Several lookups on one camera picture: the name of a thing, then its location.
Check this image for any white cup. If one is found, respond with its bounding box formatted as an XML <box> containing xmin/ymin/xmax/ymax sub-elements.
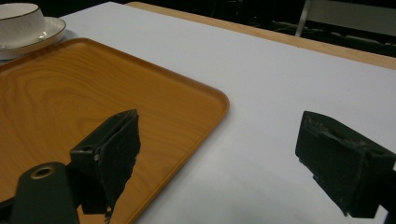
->
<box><xmin>0</xmin><ymin>2</ymin><xmax>47</xmax><ymax>50</ymax></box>

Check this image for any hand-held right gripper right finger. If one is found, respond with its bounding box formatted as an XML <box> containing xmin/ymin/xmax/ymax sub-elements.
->
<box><xmin>294</xmin><ymin>110</ymin><xmax>396</xmax><ymax>218</ymax></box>

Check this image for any orange wooden tray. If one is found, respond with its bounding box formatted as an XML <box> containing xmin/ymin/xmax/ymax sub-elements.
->
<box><xmin>0</xmin><ymin>37</ymin><xmax>231</xmax><ymax>224</ymax></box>

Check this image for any white saucer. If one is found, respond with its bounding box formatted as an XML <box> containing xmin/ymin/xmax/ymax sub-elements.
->
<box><xmin>0</xmin><ymin>16</ymin><xmax>67</xmax><ymax>62</ymax></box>

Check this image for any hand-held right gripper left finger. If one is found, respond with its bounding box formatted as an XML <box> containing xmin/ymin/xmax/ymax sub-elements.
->
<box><xmin>69</xmin><ymin>108</ymin><xmax>142</xmax><ymax>224</ymax></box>

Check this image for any metal stand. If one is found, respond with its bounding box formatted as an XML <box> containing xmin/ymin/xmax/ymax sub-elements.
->
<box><xmin>294</xmin><ymin>0</ymin><xmax>316</xmax><ymax>38</ymax></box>

